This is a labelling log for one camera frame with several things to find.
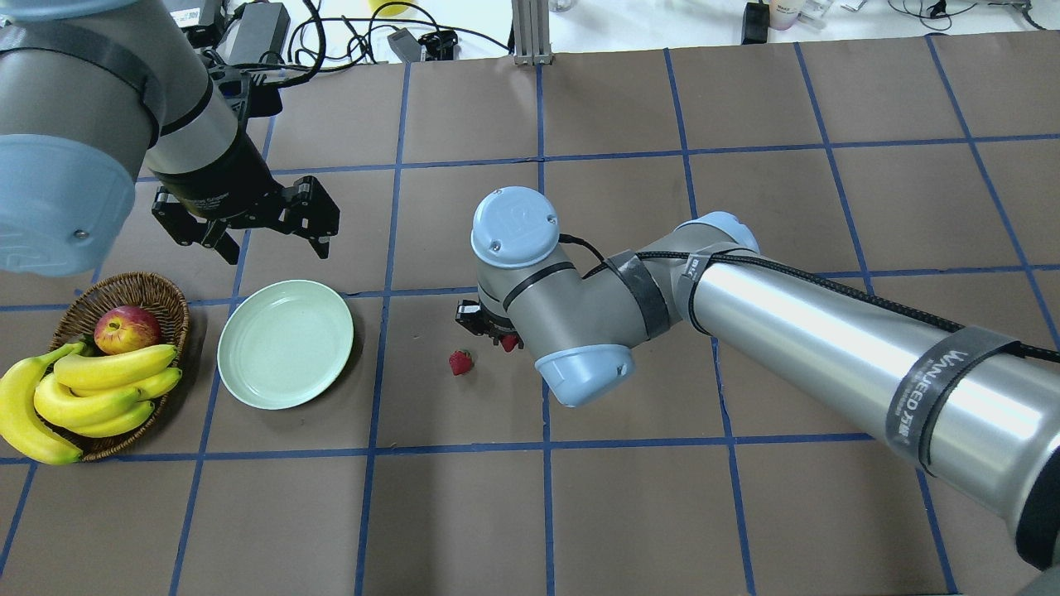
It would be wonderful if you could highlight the red strawberry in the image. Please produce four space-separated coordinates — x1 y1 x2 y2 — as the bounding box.
448 348 475 376
499 334 523 353

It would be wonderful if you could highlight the yellow banana bunch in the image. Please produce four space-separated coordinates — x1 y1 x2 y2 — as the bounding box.
1 341 183 464

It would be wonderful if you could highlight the red apple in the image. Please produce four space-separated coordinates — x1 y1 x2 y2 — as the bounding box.
92 305 162 355

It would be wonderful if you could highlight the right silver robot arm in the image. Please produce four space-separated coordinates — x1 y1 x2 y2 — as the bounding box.
455 186 1059 572

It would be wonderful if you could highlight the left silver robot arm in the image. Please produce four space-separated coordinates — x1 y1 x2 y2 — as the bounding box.
1 1 340 276

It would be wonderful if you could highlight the aluminium frame post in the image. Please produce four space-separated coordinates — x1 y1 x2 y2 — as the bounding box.
511 0 554 65

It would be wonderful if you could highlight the light green plate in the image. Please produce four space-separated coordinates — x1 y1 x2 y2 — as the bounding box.
216 280 355 411

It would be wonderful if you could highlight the black power adapter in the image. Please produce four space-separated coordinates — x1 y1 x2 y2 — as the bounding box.
222 1 289 65

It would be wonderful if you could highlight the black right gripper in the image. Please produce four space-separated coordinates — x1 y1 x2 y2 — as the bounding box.
455 300 525 348

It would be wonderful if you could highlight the white paper cup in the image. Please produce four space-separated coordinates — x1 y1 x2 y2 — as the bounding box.
769 0 807 31

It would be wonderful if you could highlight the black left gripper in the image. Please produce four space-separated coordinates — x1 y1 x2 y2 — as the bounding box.
151 127 340 265

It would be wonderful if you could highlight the brown wicker basket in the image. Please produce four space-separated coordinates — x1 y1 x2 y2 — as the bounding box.
46 271 191 463

